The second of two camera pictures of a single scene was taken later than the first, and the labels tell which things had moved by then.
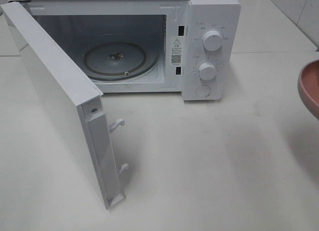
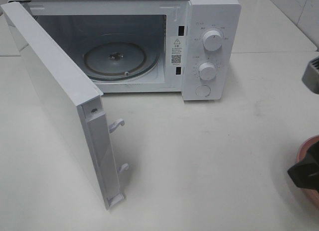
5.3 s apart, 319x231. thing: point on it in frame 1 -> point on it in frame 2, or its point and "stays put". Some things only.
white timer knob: [207, 71] stays put
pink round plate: [308, 84] -> [312, 194]
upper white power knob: [212, 40] stays put
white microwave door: [78, 104] stays put
